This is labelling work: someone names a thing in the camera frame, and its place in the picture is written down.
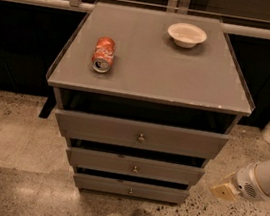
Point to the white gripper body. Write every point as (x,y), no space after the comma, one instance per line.
(246,182)

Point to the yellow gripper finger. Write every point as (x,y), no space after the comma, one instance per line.
(225,189)

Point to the grey top drawer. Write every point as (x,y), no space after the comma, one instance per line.
(139,135)

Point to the grey drawer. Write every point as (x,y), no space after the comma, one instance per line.
(131,165)
(139,135)
(130,188)

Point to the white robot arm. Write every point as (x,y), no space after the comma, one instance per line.
(262,176)

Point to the grey drawer cabinet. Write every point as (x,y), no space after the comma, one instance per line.
(152,80)

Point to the grey bottom drawer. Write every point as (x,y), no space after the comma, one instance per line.
(130,188)

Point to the grey middle drawer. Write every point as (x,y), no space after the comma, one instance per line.
(131,165)

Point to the crushed orange soda can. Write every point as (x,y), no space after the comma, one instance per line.
(103,55)

